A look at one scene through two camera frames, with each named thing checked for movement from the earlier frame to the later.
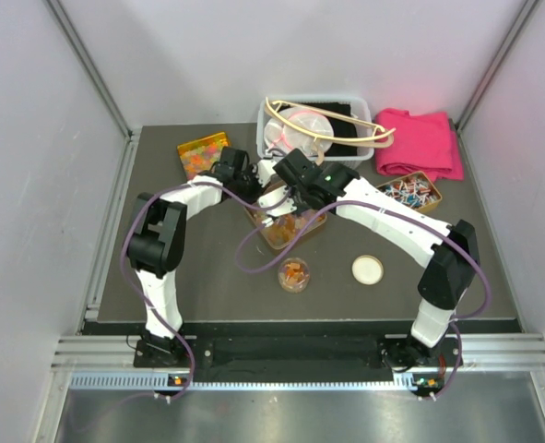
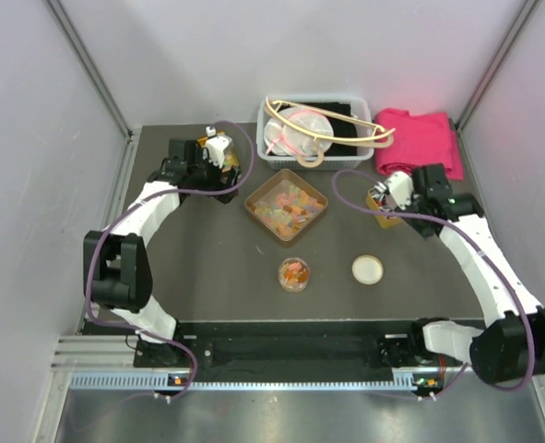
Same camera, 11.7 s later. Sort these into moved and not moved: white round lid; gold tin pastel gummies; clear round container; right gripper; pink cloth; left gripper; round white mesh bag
Moved: gold tin pastel gummies; right gripper; left gripper
Not moved: clear round container; pink cloth; round white mesh bag; white round lid
